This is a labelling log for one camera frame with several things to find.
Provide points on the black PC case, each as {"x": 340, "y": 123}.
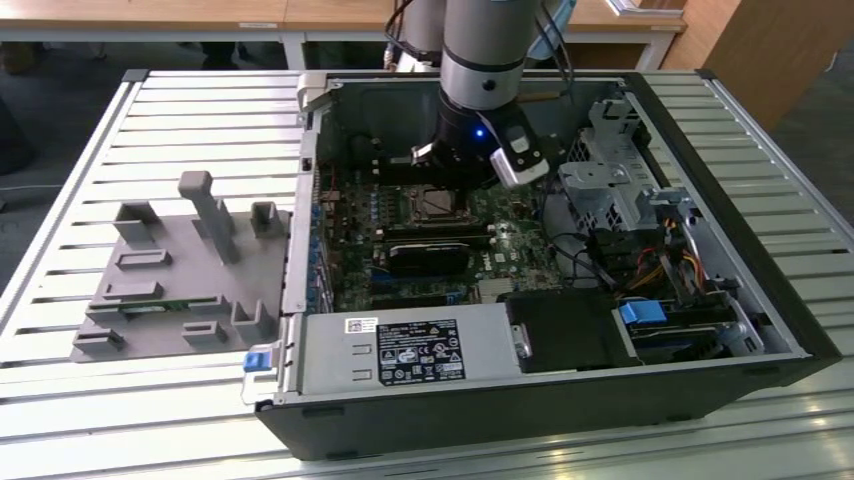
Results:
{"x": 467, "y": 430}

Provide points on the silver CPU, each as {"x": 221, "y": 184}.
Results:
{"x": 441, "y": 201}

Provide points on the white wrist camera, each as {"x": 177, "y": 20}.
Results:
{"x": 521, "y": 155}

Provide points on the wooden desk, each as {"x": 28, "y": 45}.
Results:
{"x": 166, "y": 17}

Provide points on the green motherboard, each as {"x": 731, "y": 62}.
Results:
{"x": 520, "y": 235}

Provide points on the silver heat sink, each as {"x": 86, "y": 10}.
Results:
{"x": 496, "y": 290}

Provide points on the wooden cabinet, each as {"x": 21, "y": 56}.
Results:
{"x": 767, "y": 45}

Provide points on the grey parts rack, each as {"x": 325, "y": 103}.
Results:
{"x": 180, "y": 280}

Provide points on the metal disk bay cage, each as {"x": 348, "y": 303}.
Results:
{"x": 593, "y": 185}

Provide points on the black RAM sticks in slots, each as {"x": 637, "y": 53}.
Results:
{"x": 433, "y": 234}

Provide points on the grey power supply unit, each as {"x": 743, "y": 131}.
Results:
{"x": 333, "y": 350}

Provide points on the green RAM stick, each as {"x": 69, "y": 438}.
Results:
{"x": 156, "y": 306}

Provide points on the empty black RAM slots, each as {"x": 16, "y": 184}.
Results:
{"x": 393, "y": 172}

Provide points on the pale blue teach pendant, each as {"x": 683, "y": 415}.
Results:
{"x": 556, "y": 27}

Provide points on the blue disk carrier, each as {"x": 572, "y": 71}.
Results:
{"x": 641, "y": 313}

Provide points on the blue case latch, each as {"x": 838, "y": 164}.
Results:
{"x": 256, "y": 362}

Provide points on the black CPU socket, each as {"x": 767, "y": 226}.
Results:
{"x": 415, "y": 217}

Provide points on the black graphics card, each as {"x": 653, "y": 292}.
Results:
{"x": 427, "y": 257}

